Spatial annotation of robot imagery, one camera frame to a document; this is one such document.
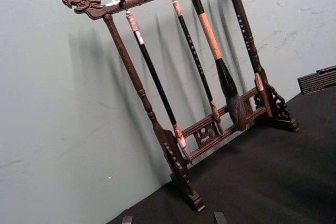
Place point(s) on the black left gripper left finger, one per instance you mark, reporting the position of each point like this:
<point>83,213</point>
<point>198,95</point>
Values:
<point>127,220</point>

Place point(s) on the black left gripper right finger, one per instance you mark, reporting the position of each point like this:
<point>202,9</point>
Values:
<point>221,216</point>

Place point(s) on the black table cloth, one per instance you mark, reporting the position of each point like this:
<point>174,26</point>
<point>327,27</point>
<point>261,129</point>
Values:
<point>262,176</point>

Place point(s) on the black brush with pink-white ends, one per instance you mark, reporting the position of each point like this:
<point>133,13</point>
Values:
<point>155,77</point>

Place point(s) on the thin black brush, white characters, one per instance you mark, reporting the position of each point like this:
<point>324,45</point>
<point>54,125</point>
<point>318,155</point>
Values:
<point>195,62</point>

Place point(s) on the dark wooden dragon brush rack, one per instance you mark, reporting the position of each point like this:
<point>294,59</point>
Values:
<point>126,61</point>

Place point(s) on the black slatted box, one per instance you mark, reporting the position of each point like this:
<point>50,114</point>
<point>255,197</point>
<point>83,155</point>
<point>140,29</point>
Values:
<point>315,85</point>

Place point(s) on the black brush with brown tip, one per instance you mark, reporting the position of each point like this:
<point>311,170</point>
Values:
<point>242,28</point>

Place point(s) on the small white tag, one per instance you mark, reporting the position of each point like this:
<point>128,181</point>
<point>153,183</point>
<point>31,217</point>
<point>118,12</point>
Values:
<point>114,1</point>

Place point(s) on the plain pale wall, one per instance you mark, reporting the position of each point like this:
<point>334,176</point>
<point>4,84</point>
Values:
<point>52,103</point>

